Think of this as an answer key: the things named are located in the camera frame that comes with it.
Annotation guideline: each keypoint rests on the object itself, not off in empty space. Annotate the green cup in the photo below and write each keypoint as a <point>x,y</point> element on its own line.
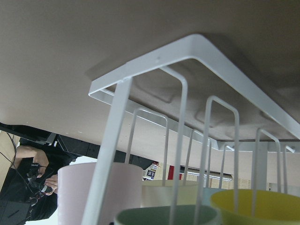
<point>184,215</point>

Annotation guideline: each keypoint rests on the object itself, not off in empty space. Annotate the cream white cup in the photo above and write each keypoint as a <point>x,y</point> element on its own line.
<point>154,194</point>

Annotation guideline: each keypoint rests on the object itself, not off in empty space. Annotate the pink cup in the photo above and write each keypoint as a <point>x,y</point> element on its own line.
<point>124,191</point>

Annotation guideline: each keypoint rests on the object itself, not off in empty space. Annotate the light blue cup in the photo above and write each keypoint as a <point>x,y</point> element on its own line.
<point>210,191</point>

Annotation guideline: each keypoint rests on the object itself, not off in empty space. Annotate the yellow cup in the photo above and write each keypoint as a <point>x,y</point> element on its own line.
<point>271,208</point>

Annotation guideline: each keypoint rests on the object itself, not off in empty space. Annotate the white wire cup rack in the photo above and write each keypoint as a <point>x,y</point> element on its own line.
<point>204,83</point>

